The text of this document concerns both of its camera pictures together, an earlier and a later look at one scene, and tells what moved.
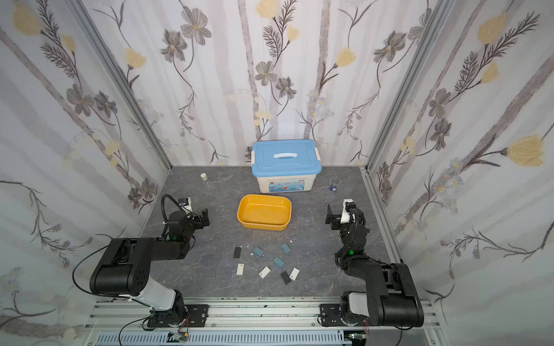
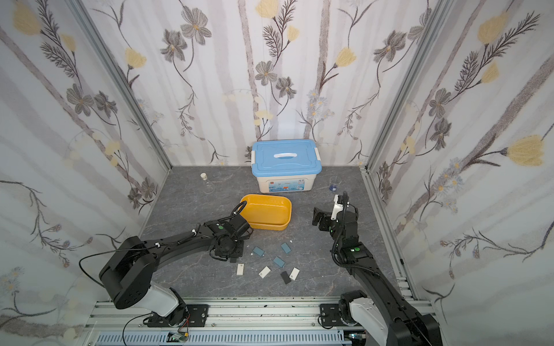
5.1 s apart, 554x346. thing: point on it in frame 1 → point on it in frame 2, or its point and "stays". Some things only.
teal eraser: [279, 262] stays
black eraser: [286, 277] stays
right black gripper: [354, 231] → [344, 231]
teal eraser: [258, 251] stays
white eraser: [240, 269] stays
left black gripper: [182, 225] → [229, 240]
